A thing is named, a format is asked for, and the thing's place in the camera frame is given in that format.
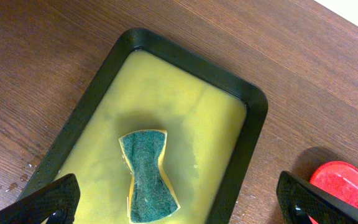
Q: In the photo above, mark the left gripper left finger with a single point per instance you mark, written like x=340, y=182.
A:
x=55, y=203

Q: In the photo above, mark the black tray with yellow liquid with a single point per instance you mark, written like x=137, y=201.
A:
x=213, y=120

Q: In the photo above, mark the red plastic tray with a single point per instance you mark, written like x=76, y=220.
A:
x=339, y=179

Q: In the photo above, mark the green and yellow sponge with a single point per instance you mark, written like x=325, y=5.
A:
x=151, y=194

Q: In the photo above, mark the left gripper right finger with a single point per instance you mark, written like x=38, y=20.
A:
x=302, y=202

